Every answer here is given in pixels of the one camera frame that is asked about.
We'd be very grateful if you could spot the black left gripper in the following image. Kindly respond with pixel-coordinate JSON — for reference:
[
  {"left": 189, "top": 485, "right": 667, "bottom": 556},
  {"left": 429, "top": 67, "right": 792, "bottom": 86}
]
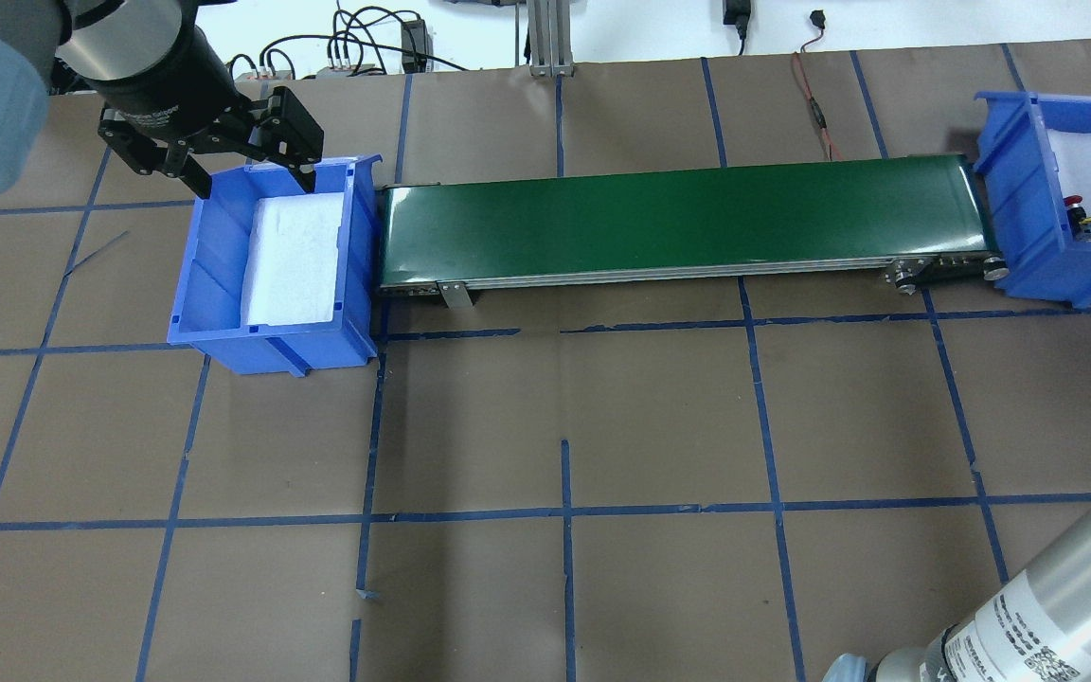
[{"left": 96, "top": 27, "right": 325, "bottom": 200}]

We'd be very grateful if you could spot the red emergency stop button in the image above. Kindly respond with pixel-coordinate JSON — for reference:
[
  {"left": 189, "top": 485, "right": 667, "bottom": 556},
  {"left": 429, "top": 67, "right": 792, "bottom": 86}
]
[{"left": 1064, "top": 195, "right": 1091, "bottom": 244}]

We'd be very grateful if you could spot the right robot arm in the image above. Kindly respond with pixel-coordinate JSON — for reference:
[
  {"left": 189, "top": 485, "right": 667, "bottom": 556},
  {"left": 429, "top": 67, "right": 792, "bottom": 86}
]
[{"left": 826, "top": 511, "right": 1091, "bottom": 681}]

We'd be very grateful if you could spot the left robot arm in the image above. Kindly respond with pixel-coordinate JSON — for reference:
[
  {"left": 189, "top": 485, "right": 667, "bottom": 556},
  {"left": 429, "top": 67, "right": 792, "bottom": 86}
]
[{"left": 0, "top": 1, "right": 324, "bottom": 199}]

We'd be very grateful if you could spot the white foam pad source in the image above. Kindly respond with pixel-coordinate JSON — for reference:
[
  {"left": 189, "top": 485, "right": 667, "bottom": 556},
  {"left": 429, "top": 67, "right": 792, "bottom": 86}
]
[{"left": 240, "top": 191, "right": 345, "bottom": 327}]

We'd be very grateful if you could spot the blue source bin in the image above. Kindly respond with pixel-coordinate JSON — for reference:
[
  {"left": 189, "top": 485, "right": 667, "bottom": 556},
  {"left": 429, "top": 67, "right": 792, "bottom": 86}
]
[{"left": 166, "top": 154, "right": 381, "bottom": 376}]

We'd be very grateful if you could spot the black power adapter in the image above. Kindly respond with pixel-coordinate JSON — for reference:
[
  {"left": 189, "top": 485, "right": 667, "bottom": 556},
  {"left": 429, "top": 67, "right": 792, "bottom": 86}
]
[{"left": 400, "top": 17, "right": 430, "bottom": 74}]

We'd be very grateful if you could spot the green conveyor belt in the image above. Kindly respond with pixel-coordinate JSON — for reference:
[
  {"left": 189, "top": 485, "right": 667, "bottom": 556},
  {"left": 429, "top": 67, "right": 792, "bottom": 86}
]
[{"left": 377, "top": 154, "right": 1009, "bottom": 306}]

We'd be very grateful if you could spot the blue destination bin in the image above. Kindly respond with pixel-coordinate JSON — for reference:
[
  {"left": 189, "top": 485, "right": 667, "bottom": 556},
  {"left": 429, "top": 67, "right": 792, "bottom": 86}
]
[{"left": 975, "top": 91, "right": 1091, "bottom": 308}]

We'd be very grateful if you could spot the aluminium frame post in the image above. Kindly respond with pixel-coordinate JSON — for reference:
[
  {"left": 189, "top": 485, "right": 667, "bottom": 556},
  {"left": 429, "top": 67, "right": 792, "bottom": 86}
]
[{"left": 527, "top": 0, "right": 575, "bottom": 77}]

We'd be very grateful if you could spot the red black wire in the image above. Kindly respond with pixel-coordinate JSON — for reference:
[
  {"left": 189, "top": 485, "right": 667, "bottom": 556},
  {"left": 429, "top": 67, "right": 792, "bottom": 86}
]
[{"left": 790, "top": 9, "right": 840, "bottom": 161}]

